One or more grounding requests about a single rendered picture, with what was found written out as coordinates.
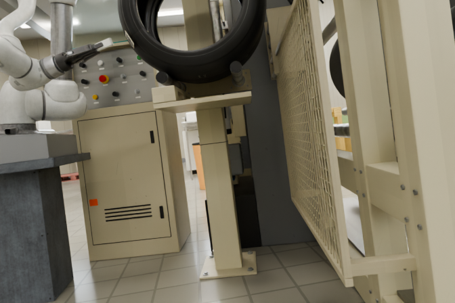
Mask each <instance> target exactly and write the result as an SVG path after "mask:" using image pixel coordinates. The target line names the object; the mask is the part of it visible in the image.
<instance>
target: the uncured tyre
mask: <svg viewBox="0 0 455 303"><path fill-rule="evenodd" d="M163 1H164V0H118V15H119V19H120V22H121V26H122V29H123V32H124V34H125V31H126V32H127V34H128V35H129V37H130V38H131V40H132V41H133V43H134V48H133V47H132V45H131V44H130V42H129V41H128V42H129V44H130V46H131V47H132V48H133V50H134V51H135V52H136V54H138V56H140V57H141V58H142V59H143V61H145V62H146V63H147V64H149V65H150V66H151V67H153V68H155V69H156V70H158V71H159V72H161V71H162V72H166V73H167V74H168V75H169V76H171V77H173V78H174V79H175V80H178V81H180V82H183V83H192V84H202V83H211V82H215V81H217V80H221V79H223V78H225V77H227V76H229V75H231V74H232V73H231V70H230V64H231V63H232V62H234V61H238V62H240V63H241V65H242V66H243V65H244V64H245V63H246V62H247V61H248V60H249V59H250V57H251V56H252V54H253V53H254V52H255V50H256V48H257V46H258V44H259V41H260V39H261V35H262V33H263V27H264V22H265V14H266V8H267V0H238V1H239V2H240V5H241V10H240V14H239V16H238V19H237V20H236V22H235V24H234V25H233V27H232V28H231V30H230V31H229V32H228V33H227V34H226V35H225V36H224V37H223V38H222V39H220V40H219V41H217V42H216V43H214V44H212V45H210V46H208V47H205V48H202V49H197V50H190V51H185V50H178V49H173V48H170V47H167V46H165V45H163V44H162V43H161V40H160V37H159V35H158V28H157V19H158V12H159V9H160V7H161V4H162V2H163ZM127 40H128V39H127ZM248 54H249V55H248ZM247 55H248V56H247ZM246 56H247V58H246V59H245V57H246ZM203 74H207V77H204V78H198V77H197V76H198V75H203ZM194 82H195V83H194Z"/></svg>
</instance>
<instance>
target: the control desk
mask: <svg viewBox="0 0 455 303"><path fill-rule="evenodd" d="M113 44H114V45H113V46H111V47H108V48H106V49H103V50H101V51H100V54H98V55H96V56H95V57H93V58H91V59H89V60H87V61H86V62H85V63H83V62H79V63H77V64H74V65H73V69H72V81H74V82H75V83H76V84H77V85H78V88H79V92H82V93H83V94H84V95H85V96H86V98H87V101H88V108H87V113H86V114H85V115H83V116H81V117H80V118H77V119H74V120H72V129H73V135H76V138H77V148H78V154H81V153H87V152H90V156H91V159H90V160H84V161H80V162H77V166H78V172H79V183H80V188H81V199H82V204H83V214H84V220H85V230H86V236H87V246H88V252H89V261H90V262H91V261H98V260H110V259H117V258H130V257H136V256H149V255H156V254H168V253H176V252H180V250H181V249H182V247H183V245H184V243H185V242H186V239H187V238H188V236H189V234H190V232H191V227H190V217H189V211H188V201H187V195H186V185H185V179H184V173H183V163H182V157H181V148H180V142H179V131H178V125H177V115H176V114H174V113H170V112H165V111H162V110H155V109H154V106H153V104H154V103H153V100H152V88H157V87H166V86H164V85H162V84H160V83H159V82H158V81H157V80H156V74H157V73H158V72H159V71H158V70H156V69H155V68H153V67H151V66H150V65H149V64H147V63H146V62H145V61H143V59H142V58H141V57H140V56H138V54H136V52H135V51H134V50H133V48H132V47H131V46H130V44H129V42H128V41H126V42H121V43H113ZM94 199H97V204H98V205H97V206H90V203H89V200H94Z"/></svg>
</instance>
